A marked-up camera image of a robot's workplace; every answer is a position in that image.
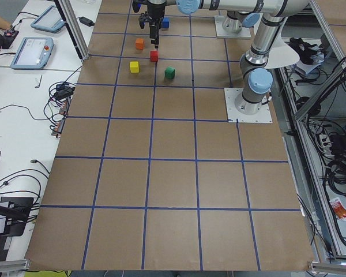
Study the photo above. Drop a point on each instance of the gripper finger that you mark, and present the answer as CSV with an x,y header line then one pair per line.
x,y
143,19
154,34

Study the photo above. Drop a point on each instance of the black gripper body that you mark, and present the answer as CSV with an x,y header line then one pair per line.
x,y
154,11

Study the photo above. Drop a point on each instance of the red wooden block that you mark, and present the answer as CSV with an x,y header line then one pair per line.
x,y
154,56

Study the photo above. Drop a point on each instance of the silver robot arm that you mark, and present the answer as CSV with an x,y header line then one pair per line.
x,y
257,79
248,19

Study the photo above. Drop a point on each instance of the blue wooden block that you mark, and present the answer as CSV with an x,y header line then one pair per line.
x,y
165,23

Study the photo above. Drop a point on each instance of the orange wooden block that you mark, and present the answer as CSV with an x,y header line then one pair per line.
x,y
140,43

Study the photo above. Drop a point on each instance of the yellow wooden block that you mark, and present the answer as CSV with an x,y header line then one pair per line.
x,y
134,67

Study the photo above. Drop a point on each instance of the green wooden block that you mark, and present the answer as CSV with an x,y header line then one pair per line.
x,y
169,72

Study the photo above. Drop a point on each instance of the black power adapter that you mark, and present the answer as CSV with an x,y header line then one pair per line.
x,y
86,21

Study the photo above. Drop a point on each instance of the far blue teach pendant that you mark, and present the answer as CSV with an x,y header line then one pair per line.
x,y
49,21

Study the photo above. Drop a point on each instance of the blue teach pendant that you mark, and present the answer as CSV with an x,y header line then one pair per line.
x,y
49,21
33,53

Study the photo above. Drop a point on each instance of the near blue teach pendant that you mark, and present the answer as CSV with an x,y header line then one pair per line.
x,y
33,53

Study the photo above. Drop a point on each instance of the white power strip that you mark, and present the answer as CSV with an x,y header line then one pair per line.
x,y
324,144

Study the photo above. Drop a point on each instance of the black monitor stand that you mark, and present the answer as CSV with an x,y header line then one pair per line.
x,y
14,214

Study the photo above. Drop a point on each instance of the red snack packet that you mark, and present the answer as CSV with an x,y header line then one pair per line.
x,y
338,208

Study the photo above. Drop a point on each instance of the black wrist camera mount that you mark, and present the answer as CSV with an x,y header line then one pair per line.
x,y
136,5

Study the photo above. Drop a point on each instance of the aluminium frame post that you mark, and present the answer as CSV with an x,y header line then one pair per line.
x,y
69,18

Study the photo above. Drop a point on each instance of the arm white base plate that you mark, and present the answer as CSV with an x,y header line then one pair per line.
x,y
230,28
241,111

